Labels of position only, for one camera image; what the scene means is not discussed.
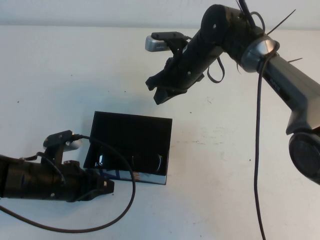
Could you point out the black open glasses case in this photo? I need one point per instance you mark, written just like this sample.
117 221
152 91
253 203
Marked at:
130 130

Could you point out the short black zip tie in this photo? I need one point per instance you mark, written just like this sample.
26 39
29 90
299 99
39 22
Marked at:
295 60

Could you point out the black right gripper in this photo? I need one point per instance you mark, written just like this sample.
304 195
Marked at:
192 65

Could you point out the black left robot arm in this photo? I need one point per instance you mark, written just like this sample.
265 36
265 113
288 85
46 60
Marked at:
3 175

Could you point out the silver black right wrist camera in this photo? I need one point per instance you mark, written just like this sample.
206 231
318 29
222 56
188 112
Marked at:
156 43

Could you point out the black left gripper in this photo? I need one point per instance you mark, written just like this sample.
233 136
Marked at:
40 182

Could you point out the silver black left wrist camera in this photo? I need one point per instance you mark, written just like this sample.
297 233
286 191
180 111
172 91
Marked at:
58 137

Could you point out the long black zip tie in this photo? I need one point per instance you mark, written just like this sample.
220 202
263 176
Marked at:
282 21

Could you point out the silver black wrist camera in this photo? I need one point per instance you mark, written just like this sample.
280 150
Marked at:
58 137
156 43

